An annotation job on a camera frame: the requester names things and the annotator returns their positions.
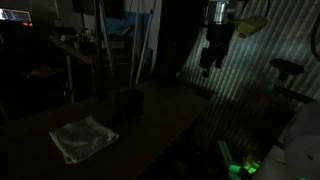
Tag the white cloth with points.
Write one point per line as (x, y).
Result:
(79, 140)

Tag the lit computer monitor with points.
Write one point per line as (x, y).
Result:
(15, 15)

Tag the dark open box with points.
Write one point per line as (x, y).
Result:
(127, 104)

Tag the yellow-green wrist camera box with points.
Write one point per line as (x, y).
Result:
(248, 26)

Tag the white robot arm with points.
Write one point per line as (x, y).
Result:
(217, 13)

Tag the metal tripod pole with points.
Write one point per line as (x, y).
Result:
(101, 77)

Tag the green glowing device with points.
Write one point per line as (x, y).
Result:
(248, 166)

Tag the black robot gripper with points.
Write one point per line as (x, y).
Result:
(218, 35)

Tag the black camera on stand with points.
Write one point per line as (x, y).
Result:
(286, 68)

